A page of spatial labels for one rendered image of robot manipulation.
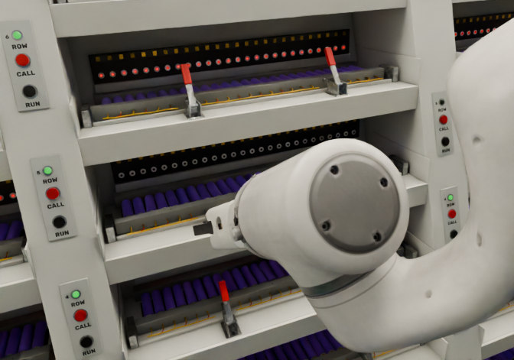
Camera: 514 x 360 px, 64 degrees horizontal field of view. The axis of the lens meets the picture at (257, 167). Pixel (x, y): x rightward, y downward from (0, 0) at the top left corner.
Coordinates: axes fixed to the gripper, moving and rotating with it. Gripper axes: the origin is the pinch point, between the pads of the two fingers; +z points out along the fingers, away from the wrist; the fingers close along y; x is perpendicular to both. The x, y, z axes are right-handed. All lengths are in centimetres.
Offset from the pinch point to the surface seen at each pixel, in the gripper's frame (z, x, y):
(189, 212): 19.9, 2.7, -3.5
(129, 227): 19.8, 2.5, -13.8
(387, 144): 23.5, 8.3, 42.0
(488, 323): 27, -36, 59
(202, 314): 25.3, -15.9, -4.3
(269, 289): 24.6, -14.8, 9.1
